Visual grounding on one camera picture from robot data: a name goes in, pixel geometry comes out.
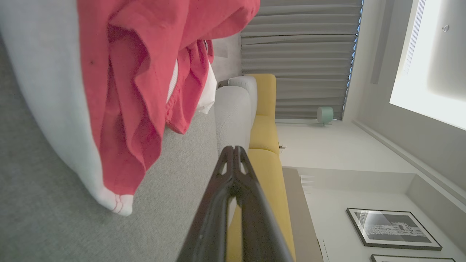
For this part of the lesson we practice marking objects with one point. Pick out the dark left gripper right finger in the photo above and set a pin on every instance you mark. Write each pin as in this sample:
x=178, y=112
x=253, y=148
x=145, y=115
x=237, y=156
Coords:
x=258, y=225

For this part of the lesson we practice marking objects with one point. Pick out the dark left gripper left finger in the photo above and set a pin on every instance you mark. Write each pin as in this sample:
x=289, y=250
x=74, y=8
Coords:
x=213, y=218

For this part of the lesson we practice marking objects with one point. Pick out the red polo shirt white collar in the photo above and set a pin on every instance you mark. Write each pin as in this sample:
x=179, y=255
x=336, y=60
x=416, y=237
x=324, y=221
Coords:
x=123, y=109

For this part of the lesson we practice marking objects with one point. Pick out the red shorts white side stripe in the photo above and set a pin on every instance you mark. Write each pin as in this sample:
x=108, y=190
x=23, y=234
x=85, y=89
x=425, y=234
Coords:
x=196, y=72

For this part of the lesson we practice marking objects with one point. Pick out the grey sofa cushion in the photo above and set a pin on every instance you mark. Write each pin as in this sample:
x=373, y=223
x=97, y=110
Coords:
x=233, y=116

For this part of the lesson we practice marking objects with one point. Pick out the mint green lamp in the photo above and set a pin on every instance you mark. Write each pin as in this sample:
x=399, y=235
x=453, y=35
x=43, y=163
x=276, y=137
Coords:
x=325, y=114

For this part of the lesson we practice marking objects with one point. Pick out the black framed picture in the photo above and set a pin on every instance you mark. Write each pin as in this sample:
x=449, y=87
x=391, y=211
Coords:
x=411, y=258
x=393, y=229

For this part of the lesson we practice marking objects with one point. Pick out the grey fabric sofa seat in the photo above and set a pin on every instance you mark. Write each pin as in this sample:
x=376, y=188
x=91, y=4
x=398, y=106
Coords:
x=54, y=225

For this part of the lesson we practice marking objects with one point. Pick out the grey pleated curtain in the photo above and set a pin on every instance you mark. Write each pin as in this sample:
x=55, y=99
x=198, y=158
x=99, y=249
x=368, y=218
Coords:
x=302, y=54

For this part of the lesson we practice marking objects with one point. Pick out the small round ceiling fixture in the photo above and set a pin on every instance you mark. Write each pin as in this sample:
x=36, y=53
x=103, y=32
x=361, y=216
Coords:
x=445, y=28

